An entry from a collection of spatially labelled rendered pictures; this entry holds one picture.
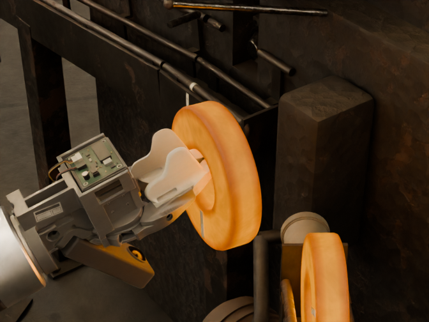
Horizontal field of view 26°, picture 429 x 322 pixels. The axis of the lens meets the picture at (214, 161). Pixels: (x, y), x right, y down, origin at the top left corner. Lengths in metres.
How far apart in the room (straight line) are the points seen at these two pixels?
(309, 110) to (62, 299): 1.04
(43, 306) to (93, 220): 1.15
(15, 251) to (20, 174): 1.53
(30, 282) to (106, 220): 0.09
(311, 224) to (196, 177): 0.23
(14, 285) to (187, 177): 0.20
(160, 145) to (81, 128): 1.63
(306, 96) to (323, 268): 0.29
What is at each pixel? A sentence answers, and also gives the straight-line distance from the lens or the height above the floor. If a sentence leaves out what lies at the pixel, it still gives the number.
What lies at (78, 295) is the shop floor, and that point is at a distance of 2.04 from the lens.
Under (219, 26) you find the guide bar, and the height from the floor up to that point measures 0.76.
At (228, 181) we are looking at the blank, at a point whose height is 0.87.
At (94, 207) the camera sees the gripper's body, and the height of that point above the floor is 0.86.
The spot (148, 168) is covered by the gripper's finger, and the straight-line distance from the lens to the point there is 0.94.
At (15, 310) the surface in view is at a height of 0.01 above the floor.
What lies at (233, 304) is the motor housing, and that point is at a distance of 1.24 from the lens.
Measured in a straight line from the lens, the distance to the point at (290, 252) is 1.05.
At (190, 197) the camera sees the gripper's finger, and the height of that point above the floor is 0.83.
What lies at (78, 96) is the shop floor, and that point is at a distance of 2.70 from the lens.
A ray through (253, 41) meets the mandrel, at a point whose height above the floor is 0.75.
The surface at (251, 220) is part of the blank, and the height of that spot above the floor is 0.82.
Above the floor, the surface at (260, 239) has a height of 0.61.
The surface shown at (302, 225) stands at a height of 0.69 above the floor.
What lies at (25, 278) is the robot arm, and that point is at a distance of 0.89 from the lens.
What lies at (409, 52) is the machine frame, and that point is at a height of 0.87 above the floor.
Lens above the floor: 1.40
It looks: 35 degrees down
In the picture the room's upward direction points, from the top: straight up
